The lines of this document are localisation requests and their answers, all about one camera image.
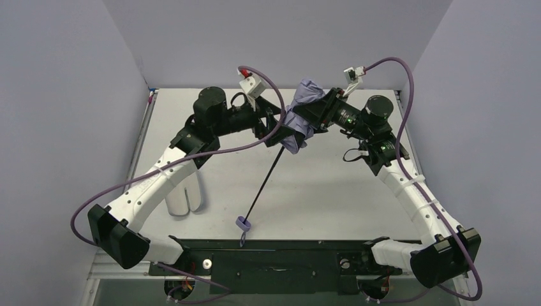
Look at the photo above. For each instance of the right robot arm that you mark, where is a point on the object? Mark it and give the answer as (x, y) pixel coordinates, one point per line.
(446, 248)

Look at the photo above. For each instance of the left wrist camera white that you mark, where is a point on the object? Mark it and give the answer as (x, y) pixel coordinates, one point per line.
(253, 87)

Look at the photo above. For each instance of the aluminium frame rail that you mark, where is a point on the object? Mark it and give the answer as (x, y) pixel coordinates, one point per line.
(214, 266)

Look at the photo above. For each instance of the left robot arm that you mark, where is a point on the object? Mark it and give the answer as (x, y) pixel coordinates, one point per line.
(115, 227)

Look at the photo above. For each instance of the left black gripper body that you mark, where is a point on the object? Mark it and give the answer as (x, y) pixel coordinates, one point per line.
(262, 119)

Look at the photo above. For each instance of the lavender umbrella case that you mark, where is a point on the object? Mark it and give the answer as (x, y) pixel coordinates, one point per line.
(186, 197)

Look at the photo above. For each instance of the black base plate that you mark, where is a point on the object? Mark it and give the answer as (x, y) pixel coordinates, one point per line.
(277, 252)

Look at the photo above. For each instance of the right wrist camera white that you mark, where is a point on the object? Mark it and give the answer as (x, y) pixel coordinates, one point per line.
(354, 78)

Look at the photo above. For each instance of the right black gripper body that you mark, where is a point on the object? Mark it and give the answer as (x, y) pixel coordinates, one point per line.
(323, 108)

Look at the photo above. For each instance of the lavender umbrella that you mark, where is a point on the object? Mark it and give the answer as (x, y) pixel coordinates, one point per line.
(306, 94)

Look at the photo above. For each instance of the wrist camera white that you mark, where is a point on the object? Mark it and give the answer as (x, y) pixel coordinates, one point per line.
(354, 78)
(253, 87)

